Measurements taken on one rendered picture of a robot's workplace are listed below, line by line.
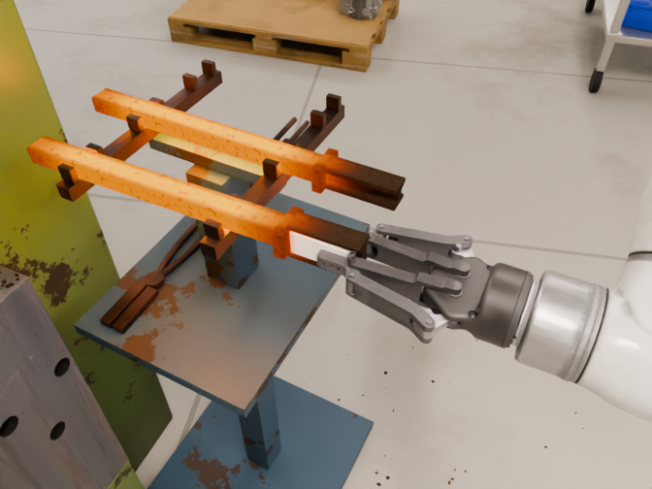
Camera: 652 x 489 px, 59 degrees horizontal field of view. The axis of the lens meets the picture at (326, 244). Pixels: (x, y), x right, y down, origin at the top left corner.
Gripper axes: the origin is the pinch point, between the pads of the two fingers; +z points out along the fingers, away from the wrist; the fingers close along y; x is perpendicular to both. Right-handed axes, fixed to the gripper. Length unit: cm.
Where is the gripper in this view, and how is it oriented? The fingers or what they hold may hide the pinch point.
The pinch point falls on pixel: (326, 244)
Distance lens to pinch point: 59.7
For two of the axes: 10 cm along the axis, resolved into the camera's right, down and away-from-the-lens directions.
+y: 4.4, -6.4, 6.3
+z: -9.0, -3.1, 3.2
